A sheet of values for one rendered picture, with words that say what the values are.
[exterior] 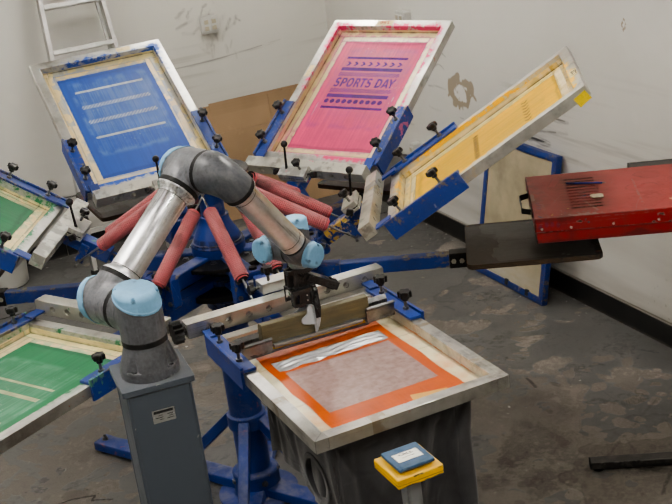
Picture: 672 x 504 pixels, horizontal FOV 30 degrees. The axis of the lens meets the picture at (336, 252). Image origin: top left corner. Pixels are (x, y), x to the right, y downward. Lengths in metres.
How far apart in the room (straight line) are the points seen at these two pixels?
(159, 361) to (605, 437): 2.40
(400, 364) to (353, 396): 0.22
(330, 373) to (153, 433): 0.64
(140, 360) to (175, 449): 0.26
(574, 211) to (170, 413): 1.67
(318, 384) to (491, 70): 3.22
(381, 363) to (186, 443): 0.69
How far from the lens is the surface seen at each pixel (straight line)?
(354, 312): 3.83
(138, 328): 3.13
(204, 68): 7.90
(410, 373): 3.57
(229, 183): 3.27
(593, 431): 5.15
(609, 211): 4.23
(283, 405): 3.41
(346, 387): 3.53
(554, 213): 4.24
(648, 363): 5.66
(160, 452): 3.25
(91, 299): 3.24
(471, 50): 6.62
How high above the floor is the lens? 2.55
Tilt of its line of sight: 21 degrees down
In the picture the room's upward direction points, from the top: 7 degrees counter-clockwise
